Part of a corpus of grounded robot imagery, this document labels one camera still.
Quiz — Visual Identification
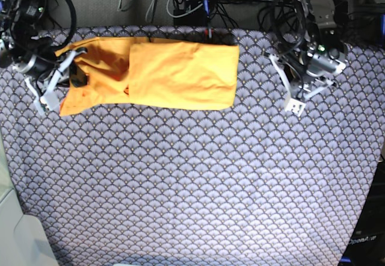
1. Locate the black OpenArm box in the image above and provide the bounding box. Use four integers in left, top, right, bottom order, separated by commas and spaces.
339, 161, 384, 265

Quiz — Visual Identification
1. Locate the blue fan-patterned tablecloth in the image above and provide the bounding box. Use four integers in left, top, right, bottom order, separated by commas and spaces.
1, 29, 384, 265

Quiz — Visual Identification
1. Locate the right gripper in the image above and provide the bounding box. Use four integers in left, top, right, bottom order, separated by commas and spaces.
14, 48, 88, 116

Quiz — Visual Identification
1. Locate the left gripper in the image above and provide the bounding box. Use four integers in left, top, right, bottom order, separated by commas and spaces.
268, 49, 346, 116

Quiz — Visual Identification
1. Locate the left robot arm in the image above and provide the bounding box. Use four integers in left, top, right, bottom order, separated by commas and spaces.
267, 0, 348, 116

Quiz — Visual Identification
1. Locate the red table clamp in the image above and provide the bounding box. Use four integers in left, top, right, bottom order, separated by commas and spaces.
205, 28, 213, 40

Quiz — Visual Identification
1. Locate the yellow T-shirt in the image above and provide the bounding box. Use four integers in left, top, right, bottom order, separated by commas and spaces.
60, 37, 240, 116

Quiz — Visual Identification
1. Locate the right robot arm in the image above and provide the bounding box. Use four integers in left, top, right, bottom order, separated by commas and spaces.
1, 0, 88, 115

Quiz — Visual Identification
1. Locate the white plastic bin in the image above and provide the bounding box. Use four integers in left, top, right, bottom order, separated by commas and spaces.
0, 145, 60, 266

